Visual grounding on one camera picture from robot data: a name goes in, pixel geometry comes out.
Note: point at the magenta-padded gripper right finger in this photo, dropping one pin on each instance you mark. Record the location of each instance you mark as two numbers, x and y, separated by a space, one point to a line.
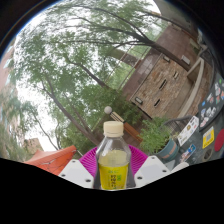
151 169

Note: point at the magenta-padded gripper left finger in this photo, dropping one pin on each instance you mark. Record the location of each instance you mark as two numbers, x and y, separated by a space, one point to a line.
76 172

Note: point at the clear bottle with yellow label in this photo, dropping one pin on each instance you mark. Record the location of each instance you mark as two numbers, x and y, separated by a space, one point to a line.
112 160

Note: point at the orange canopy tent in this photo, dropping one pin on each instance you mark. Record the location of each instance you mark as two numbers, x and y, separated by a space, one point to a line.
55 160

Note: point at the green plant in teal pot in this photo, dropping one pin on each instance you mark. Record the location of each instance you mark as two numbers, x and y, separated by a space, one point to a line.
155 135

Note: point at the colourful sticker sheet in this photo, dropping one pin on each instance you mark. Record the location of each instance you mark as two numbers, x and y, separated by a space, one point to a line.
187 152

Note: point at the white sticker sheet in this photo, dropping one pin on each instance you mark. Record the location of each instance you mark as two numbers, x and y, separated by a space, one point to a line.
188 130

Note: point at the small yellow card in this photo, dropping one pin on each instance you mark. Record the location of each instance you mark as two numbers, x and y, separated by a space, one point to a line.
208 137

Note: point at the flat round red coaster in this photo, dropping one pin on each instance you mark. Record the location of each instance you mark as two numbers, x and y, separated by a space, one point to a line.
220 140

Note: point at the black laptop with stickers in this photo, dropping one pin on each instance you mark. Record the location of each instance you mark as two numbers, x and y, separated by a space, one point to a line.
213 103

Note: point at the wooden lamp post with globe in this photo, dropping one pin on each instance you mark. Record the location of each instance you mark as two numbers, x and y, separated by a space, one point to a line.
128 128

